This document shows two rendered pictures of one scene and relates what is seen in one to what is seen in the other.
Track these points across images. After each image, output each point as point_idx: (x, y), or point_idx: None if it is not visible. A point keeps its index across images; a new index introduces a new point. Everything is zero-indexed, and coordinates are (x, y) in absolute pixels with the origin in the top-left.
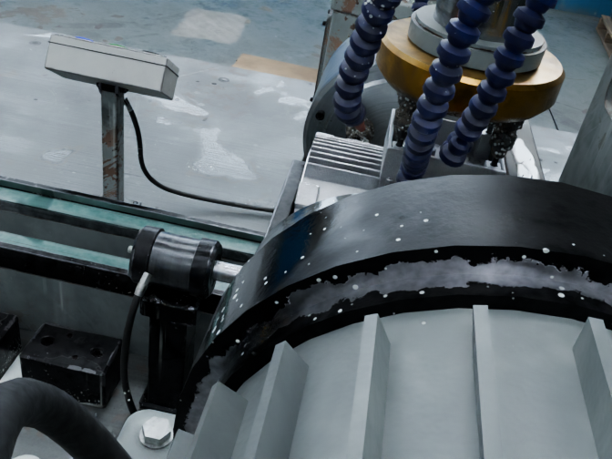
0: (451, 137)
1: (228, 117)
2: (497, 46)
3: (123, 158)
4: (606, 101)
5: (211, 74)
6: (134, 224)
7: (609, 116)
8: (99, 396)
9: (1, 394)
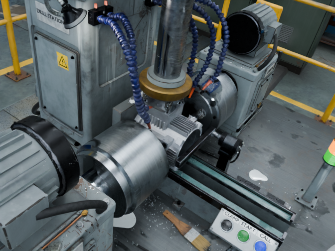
0: (192, 71)
1: None
2: (196, 48)
3: None
4: (100, 86)
5: None
6: (229, 202)
7: (107, 84)
8: None
9: (274, 47)
